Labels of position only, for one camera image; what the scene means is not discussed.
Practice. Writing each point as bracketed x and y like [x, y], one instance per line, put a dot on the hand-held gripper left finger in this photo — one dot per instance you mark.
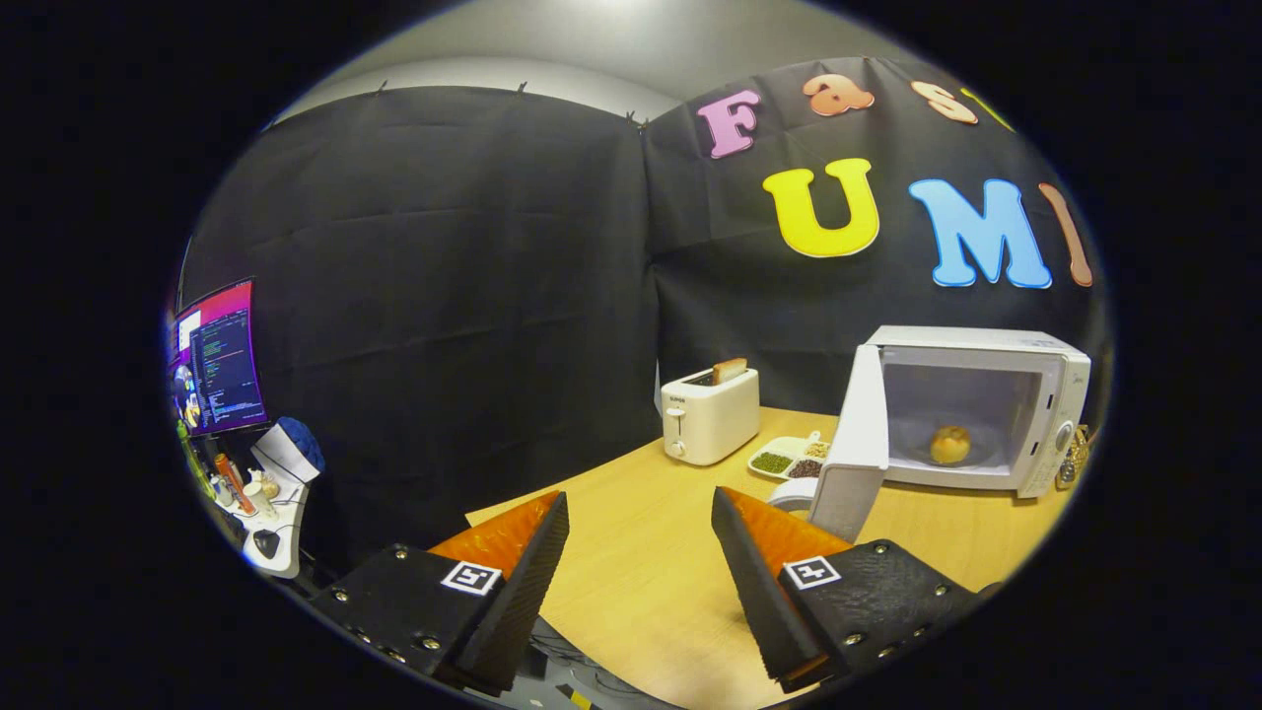
[527, 592]

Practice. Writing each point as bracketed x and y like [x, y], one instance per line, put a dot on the computer monitor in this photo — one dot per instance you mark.
[222, 360]

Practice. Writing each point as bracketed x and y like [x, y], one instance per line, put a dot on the white divided bean tray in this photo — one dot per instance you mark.
[774, 461]

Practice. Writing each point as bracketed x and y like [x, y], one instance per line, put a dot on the black computer mouse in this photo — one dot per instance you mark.
[266, 543]

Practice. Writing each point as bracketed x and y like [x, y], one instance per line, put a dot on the white toaster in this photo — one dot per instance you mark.
[710, 419]

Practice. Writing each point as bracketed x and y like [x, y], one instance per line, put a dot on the white microwave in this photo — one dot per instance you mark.
[863, 434]

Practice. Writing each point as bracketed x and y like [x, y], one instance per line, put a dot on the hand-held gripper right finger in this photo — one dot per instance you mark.
[759, 592]

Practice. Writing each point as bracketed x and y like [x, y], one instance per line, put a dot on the black backdrop cloth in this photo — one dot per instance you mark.
[444, 296]

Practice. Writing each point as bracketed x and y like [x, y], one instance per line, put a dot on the golden bread roll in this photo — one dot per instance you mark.
[950, 446]

